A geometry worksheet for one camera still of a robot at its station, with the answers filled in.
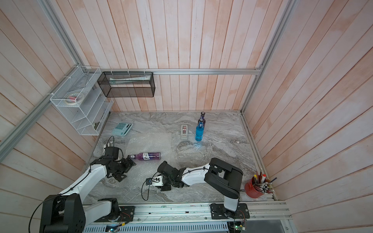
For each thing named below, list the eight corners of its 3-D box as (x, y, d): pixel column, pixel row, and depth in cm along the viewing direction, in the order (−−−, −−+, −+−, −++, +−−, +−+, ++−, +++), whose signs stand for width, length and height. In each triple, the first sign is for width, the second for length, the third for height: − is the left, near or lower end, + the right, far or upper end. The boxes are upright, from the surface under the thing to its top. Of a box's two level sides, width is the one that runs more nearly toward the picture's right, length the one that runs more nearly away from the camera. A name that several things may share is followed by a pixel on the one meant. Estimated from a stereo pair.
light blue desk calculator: (114, 134, 108) (112, 132, 105) (120, 124, 114) (119, 121, 112) (126, 136, 107) (125, 133, 104) (132, 125, 113) (131, 123, 111)
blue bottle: (197, 142, 104) (199, 126, 89) (195, 138, 106) (197, 122, 92) (202, 140, 105) (206, 124, 91) (200, 136, 107) (203, 120, 93)
